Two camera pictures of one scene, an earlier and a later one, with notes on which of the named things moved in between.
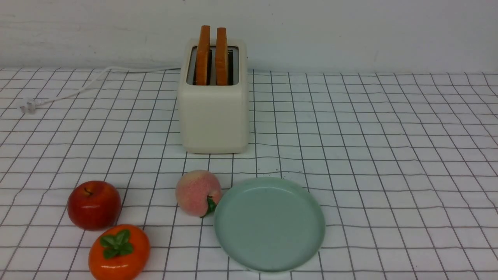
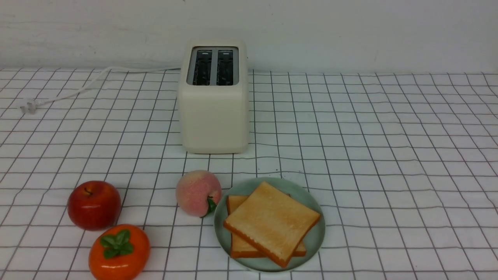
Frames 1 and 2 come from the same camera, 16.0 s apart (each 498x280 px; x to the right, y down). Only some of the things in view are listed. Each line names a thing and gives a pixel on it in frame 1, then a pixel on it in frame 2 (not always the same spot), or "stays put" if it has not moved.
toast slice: x=202 y=56 → x=239 y=248
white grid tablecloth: x=405 y=165 stays put
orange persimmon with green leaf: x=119 y=252 stays put
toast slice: x=221 y=57 → x=273 y=223
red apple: x=94 y=205 stays put
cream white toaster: x=214 y=118 stays put
